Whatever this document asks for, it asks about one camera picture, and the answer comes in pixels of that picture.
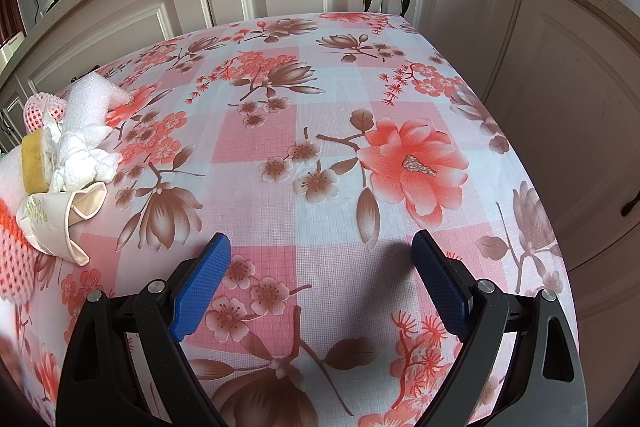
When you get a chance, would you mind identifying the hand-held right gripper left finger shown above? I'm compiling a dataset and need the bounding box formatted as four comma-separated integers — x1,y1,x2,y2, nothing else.
55,232,232,427

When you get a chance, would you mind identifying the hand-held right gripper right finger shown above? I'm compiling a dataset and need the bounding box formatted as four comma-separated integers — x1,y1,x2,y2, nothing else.
411,229,589,427

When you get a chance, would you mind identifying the fruit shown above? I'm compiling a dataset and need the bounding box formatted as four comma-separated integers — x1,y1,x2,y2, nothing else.
0,197,39,304

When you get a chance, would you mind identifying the crumpled paper cup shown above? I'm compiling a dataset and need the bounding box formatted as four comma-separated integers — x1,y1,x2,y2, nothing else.
16,180,109,267

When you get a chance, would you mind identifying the crumpled white tissue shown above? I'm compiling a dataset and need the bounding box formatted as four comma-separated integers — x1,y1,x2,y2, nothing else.
46,116,122,194

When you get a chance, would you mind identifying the floral pink tablecloth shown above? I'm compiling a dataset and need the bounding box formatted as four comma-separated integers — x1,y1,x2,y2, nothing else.
0,9,572,427

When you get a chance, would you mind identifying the yellow sponge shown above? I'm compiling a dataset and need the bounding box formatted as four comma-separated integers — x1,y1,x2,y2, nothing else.
20,131,57,196

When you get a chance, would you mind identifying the white foam block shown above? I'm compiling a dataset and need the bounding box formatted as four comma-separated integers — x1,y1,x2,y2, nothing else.
67,74,134,128

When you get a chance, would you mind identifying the cream kitchen counter cabinet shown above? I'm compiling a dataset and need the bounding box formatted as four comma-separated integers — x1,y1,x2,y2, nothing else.
0,0,640,310

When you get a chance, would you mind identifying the pink ring foam fruit net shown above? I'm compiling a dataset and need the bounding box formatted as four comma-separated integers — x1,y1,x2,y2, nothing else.
22,91,69,136

